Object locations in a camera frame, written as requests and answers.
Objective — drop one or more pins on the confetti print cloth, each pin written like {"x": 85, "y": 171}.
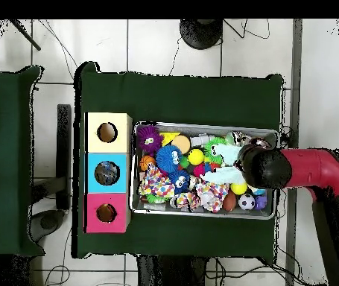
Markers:
{"x": 155, "y": 183}

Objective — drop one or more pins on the light blue waffle cloth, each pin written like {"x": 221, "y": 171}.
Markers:
{"x": 225, "y": 175}

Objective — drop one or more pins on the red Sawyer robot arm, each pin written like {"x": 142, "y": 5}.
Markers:
{"x": 312, "y": 168}

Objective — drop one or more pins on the wooden three-hole box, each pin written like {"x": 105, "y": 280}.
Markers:
{"x": 109, "y": 149}

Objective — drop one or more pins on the shallow mesh bin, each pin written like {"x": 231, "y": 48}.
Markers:
{"x": 205, "y": 216}

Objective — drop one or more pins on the orange foam disc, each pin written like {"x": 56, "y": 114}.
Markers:
{"x": 181, "y": 144}

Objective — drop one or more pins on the small orange basketball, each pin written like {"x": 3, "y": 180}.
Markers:
{"x": 147, "y": 163}

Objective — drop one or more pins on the dark blue spiky ball with eyes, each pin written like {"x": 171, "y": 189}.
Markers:
{"x": 179, "y": 180}

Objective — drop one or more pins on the yellow smiley ball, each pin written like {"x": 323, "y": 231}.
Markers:
{"x": 196, "y": 157}

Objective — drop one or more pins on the purple spiky ball with eyes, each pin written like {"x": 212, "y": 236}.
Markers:
{"x": 149, "y": 140}

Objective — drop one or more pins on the green spiky ball with eyes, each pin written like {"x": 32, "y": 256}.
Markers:
{"x": 210, "y": 146}

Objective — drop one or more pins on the dark green tablecloth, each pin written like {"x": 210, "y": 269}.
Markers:
{"x": 181, "y": 98}

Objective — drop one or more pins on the plain yellow ball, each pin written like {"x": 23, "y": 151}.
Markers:
{"x": 239, "y": 188}

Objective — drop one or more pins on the small soccer ball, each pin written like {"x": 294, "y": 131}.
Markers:
{"x": 246, "y": 201}

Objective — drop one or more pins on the black upright panel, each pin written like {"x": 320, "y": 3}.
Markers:
{"x": 64, "y": 149}

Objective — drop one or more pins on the black round stand base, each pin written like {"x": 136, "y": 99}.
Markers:
{"x": 201, "y": 34}

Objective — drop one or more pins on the grey stand foot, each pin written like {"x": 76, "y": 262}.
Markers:
{"x": 48, "y": 223}

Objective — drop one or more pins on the green cloth side table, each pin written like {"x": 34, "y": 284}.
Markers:
{"x": 5, "y": 178}

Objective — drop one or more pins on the black rod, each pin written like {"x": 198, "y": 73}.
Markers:
{"x": 26, "y": 35}

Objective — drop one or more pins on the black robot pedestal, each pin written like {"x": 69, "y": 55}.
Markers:
{"x": 169, "y": 274}

